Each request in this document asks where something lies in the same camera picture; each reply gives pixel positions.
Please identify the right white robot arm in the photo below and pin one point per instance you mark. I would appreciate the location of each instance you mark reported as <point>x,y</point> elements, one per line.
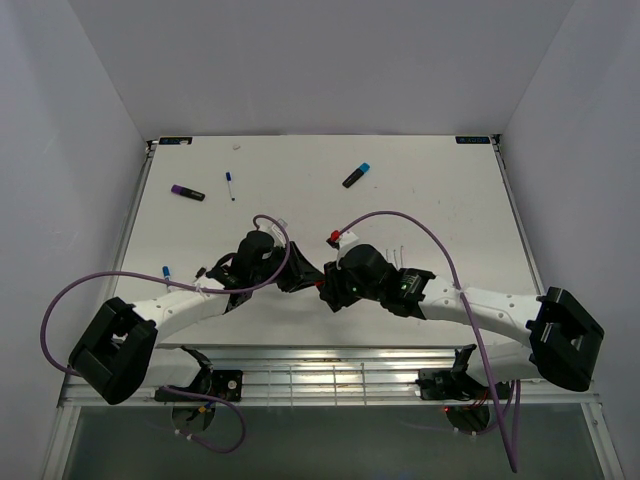
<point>550,336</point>

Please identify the right blue corner label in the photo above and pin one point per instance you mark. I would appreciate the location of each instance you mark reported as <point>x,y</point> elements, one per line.
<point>472,140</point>

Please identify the aluminium frame rail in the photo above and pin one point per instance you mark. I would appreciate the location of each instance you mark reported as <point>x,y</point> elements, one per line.
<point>334,377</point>

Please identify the small blue capped pen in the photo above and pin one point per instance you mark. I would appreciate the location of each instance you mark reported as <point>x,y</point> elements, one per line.
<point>229,180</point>

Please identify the purple capped black highlighter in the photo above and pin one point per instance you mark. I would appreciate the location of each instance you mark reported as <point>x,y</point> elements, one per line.
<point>188,193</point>

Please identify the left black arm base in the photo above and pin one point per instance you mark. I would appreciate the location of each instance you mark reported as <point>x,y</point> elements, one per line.
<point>215,382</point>

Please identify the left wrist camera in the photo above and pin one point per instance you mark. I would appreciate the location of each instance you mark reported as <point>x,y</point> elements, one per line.
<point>277,230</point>

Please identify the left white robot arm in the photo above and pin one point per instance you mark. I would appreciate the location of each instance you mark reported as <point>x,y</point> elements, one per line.
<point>119,351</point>

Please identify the left blue corner label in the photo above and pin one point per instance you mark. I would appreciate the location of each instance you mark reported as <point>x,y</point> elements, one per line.
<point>178,141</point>

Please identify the blue corner label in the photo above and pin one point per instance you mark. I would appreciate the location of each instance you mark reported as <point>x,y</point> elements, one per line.
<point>178,141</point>
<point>472,140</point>

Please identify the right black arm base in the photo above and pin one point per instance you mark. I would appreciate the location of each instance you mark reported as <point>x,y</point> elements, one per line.
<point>453,383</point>

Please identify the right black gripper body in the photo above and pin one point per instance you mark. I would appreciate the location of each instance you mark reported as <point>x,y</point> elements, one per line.
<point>369,292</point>

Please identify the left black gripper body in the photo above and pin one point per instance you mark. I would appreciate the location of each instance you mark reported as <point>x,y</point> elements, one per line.
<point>261,275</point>

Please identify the blue capped black highlighter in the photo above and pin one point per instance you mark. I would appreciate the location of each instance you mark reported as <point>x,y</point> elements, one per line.
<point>356,175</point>

